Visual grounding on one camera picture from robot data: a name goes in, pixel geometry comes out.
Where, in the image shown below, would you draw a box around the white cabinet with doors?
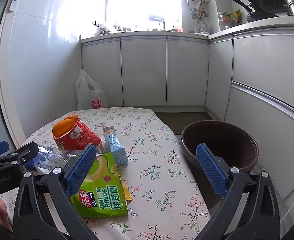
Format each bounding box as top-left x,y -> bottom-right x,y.
81,35 -> 210,108

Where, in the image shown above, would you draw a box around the red instant noodle cup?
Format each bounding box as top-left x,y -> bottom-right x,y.
52,113 -> 105,153

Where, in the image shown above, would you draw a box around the white plastic shopping bag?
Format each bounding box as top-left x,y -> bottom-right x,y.
76,69 -> 110,110

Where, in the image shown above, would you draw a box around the person's left hand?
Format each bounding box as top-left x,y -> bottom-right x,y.
0,196 -> 13,233

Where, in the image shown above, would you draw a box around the row of small ornaments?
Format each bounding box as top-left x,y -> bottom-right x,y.
96,24 -> 139,35

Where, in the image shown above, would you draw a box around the floral tablecloth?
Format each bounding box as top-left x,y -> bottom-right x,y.
0,107 -> 211,240

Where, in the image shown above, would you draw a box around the black frying pan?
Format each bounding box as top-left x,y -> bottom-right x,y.
230,0 -> 279,23

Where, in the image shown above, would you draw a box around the kitchen faucet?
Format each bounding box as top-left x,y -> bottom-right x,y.
149,16 -> 166,31

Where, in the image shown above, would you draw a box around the clear plastic bottle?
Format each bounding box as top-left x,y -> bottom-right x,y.
24,145 -> 84,174

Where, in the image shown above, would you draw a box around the white cardboard box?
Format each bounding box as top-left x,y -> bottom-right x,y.
103,126 -> 128,166

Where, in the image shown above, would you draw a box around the wire condiment basket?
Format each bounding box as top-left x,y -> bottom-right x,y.
218,10 -> 240,29

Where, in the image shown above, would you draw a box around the white cabinet with drawers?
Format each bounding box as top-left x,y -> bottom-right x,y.
206,27 -> 294,230

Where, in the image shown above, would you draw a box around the green snack bag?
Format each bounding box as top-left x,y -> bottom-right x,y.
70,152 -> 129,218

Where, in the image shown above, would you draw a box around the white door frame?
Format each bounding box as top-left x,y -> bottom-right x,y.
0,0 -> 28,155

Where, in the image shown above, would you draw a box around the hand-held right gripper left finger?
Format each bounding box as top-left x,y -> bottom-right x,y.
13,144 -> 105,240

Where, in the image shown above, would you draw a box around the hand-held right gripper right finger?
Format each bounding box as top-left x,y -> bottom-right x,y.
196,143 -> 281,240

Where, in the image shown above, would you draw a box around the bright window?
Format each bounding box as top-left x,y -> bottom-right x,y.
107,0 -> 183,28

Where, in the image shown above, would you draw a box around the brown plastic bin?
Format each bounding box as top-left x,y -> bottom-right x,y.
179,120 -> 260,210

